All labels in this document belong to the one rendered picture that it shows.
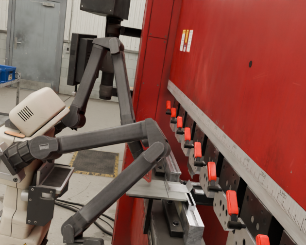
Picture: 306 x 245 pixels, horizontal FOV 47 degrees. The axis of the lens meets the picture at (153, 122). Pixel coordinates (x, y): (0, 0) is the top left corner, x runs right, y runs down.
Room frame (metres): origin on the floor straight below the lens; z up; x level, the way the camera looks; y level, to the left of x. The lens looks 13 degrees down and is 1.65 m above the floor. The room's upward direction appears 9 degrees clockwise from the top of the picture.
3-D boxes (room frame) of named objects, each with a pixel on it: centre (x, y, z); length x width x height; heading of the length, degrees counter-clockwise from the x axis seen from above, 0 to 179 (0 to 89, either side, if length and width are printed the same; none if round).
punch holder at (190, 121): (1.53, -0.20, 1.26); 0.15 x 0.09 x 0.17; 7
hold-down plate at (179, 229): (1.46, -0.15, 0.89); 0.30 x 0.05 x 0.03; 7
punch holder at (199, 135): (1.34, -0.22, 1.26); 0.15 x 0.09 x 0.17; 7
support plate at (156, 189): (1.49, -0.06, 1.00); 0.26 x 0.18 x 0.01; 97
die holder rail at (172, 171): (2.06, -0.13, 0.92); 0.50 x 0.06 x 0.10; 7
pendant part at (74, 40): (2.66, 0.56, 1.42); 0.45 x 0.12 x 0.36; 175
